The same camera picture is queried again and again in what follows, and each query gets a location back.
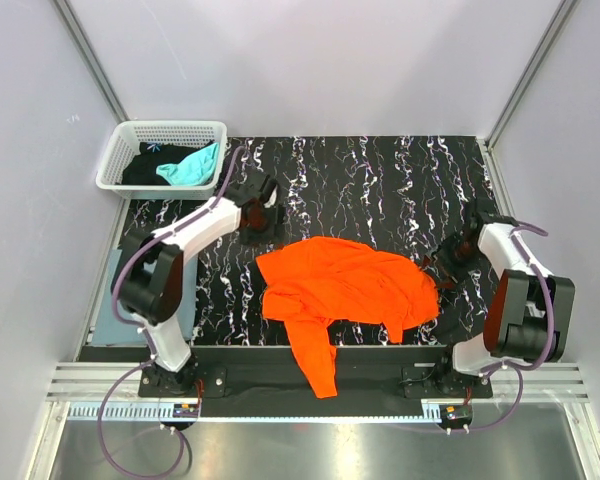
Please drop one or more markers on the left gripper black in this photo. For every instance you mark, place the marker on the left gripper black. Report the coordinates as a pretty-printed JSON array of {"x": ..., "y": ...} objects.
[{"x": 275, "y": 232}]

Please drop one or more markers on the corner aluminium post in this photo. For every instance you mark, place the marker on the corner aluminium post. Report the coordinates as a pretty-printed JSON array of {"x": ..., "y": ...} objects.
[
  {"x": 87, "y": 52},
  {"x": 549, "y": 38}
]

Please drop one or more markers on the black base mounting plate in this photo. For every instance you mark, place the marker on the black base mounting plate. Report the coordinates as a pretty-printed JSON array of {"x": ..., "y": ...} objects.
[{"x": 415, "y": 372}]

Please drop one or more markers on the white plastic laundry basket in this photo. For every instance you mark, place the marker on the white plastic laundry basket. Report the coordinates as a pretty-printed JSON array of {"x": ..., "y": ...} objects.
[{"x": 124, "y": 144}]

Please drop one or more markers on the orange t shirt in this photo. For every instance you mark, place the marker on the orange t shirt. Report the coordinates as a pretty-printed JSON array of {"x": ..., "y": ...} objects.
[{"x": 314, "y": 282}]

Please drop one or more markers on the folded grey-blue t shirt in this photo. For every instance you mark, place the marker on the folded grey-blue t shirt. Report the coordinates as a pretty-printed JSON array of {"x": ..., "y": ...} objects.
[{"x": 109, "y": 332}]

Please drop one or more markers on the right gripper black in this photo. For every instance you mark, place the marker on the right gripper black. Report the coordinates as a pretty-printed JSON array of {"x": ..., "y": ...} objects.
[{"x": 441, "y": 257}]

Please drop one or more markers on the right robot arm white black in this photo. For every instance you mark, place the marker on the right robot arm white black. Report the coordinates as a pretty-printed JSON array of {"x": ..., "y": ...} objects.
[{"x": 527, "y": 323}]

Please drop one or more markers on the left corner aluminium post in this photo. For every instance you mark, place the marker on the left corner aluminium post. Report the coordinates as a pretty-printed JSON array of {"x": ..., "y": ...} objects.
[{"x": 87, "y": 52}]

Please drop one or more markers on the teal t shirt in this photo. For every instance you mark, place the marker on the teal t shirt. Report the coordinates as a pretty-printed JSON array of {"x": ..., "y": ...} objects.
[{"x": 196, "y": 169}]

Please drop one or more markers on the black marbled table mat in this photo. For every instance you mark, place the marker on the black marbled table mat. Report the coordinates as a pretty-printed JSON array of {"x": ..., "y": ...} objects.
[{"x": 400, "y": 194}]

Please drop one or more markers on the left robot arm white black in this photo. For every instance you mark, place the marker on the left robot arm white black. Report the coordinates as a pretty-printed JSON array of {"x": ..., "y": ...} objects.
[{"x": 148, "y": 283}]

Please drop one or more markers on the black t shirt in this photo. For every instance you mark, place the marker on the black t shirt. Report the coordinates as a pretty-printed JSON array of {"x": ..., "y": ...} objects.
[{"x": 141, "y": 169}]

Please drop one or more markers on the slotted cable duct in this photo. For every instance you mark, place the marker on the slotted cable duct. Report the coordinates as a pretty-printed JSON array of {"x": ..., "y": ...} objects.
[{"x": 335, "y": 410}]

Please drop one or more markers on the right corner aluminium post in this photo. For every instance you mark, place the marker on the right corner aluminium post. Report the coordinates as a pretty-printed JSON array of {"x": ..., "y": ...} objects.
[{"x": 549, "y": 38}]

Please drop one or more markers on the aluminium frame rail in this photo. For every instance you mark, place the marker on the aluminium frame rail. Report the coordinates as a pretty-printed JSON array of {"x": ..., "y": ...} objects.
[{"x": 559, "y": 383}]

